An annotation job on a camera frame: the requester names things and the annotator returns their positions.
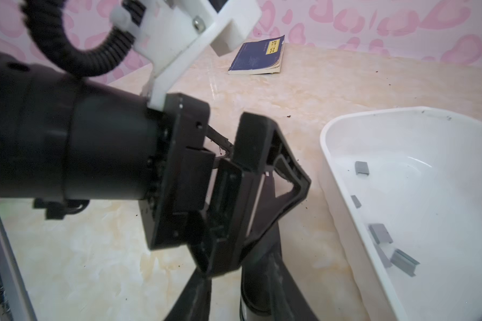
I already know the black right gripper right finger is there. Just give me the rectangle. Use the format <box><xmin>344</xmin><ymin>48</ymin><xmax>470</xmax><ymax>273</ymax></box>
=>
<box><xmin>267</xmin><ymin>254</ymin><xmax>319</xmax><ymax>321</ymax></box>

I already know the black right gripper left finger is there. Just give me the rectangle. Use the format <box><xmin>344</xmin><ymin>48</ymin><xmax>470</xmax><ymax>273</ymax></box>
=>
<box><xmin>164</xmin><ymin>268</ymin><xmax>212</xmax><ymax>321</ymax></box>

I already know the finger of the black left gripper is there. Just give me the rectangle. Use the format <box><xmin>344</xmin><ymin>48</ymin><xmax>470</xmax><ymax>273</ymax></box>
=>
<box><xmin>187</xmin><ymin>112</ymin><xmax>311</xmax><ymax>278</ymax></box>
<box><xmin>206</xmin><ymin>126</ymin><xmax>234</xmax><ymax>169</ymax></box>

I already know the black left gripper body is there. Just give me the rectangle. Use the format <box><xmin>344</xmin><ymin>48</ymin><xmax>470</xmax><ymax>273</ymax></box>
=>
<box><xmin>139</xmin><ymin>94</ymin><xmax>215</xmax><ymax>250</ymax></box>

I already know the white plastic tray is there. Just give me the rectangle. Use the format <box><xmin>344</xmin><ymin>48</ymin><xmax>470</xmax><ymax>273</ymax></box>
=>
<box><xmin>319</xmin><ymin>106</ymin><xmax>482</xmax><ymax>320</ymax></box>

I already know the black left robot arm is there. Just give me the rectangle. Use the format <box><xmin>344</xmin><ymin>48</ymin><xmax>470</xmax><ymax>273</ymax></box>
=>
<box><xmin>0</xmin><ymin>52</ymin><xmax>311</xmax><ymax>276</ymax></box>

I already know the blue book yellow label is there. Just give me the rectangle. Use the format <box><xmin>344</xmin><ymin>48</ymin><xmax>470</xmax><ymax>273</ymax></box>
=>
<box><xmin>228</xmin><ymin>36</ymin><xmax>285</xmax><ymax>75</ymax></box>

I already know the grey staple strip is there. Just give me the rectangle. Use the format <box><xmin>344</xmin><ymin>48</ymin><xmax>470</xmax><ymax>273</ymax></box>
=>
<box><xmin>369</xmin><ymin>223</ymin><xmax>393</xmax><ymax>245</ymax></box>
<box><xmin>390</xmin><ymin>249</ymin><xmax>420</xmax><ymax>277</ymax></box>
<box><xmin>355</xmin><ymin>161</ymin><xmax>370</xmax><ymax>175</ymax></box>
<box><xmin>351</xmin><ymin>195</ymin><xmax>362</xmax><ymax>209</ymax></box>

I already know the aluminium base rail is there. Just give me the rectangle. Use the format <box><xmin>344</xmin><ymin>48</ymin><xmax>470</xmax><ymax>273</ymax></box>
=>
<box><xmin>0</xmin><ymin>218</ymin><xmax>37</xmax><ymax>320</ymax></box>

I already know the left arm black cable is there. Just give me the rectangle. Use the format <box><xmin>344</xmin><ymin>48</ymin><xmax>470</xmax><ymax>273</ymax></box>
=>
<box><xmin>21</xmin><ymin>0</ymin><xmax>137</xmax><ymax>78</ymax></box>

